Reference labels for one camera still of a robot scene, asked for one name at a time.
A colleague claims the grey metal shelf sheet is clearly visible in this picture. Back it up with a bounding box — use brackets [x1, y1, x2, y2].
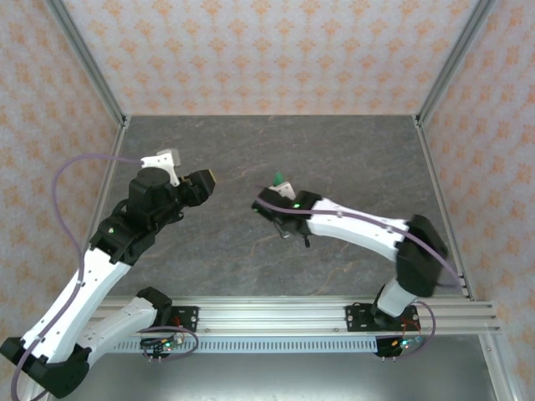
[83, 353, 515, 401]

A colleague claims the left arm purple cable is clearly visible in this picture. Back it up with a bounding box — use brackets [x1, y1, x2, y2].
[10, 153, 200, 401]

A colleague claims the grey slotted cable duct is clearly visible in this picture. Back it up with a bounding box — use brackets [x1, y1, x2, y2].
[113, 338, 380, 354]

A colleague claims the aluminium frame leg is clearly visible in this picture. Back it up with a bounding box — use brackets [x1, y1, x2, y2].
[479, 333, 520, 401]

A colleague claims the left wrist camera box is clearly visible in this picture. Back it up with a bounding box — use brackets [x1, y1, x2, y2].
[140, 149, 182, 185]

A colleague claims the wide aluminium mounting rail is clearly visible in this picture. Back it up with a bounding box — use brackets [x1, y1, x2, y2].
[43, 296, 502, 335]

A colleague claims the small circuit board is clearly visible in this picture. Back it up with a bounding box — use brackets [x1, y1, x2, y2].
[140, 336, 185, 352]
[390, 336, 423, 350]

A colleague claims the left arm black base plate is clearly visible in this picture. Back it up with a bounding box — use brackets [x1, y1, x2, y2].
[166, 306, 200, 334]

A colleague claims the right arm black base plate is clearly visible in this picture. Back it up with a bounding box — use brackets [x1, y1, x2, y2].
[344, 304, 421, 334]

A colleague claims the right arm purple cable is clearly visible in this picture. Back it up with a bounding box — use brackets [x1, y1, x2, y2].
[253, 185, 464, 360]

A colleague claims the aluminium table side rail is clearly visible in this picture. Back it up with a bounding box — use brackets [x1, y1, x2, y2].
[413, 116, 477, 302]
[85, 119, 131, 247]

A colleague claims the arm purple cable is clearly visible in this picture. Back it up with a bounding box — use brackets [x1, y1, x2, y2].
[10, 153, 200, 401]
[253, 185, 464, 360]

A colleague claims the aluminium frame post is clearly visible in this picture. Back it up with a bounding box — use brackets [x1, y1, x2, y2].
[43, 0, 129, 129]
[412, 0, 498, 126]

